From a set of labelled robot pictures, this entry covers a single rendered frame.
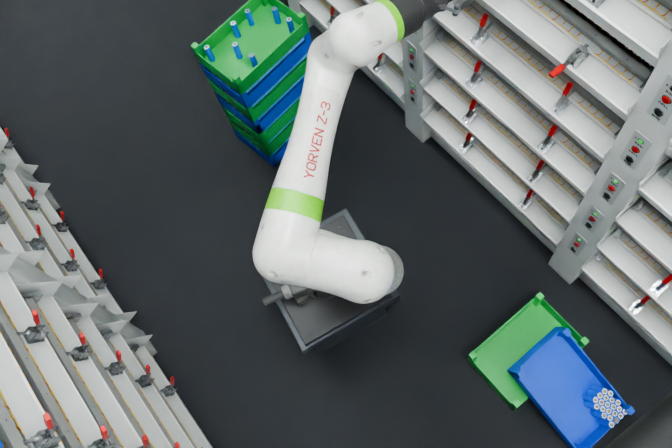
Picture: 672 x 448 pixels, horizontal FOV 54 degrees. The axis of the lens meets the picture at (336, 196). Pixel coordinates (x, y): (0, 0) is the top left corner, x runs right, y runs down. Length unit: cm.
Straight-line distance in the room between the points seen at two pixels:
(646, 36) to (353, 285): 69
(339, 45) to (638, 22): 54
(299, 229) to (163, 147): 138
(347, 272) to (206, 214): 123
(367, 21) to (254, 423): 135
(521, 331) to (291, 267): 108
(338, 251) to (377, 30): 43
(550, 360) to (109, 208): 160
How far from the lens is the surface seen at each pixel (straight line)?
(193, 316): 231
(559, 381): 212
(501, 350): 217
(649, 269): 193
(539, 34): 152
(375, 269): 126
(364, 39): 127
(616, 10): 134
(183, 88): 272
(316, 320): 189
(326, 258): 127
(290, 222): 129
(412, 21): 135
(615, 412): 213
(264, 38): 213
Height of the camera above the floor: 212
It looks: 65 degrees down
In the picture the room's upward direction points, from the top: 16 degrees counter-clockwise
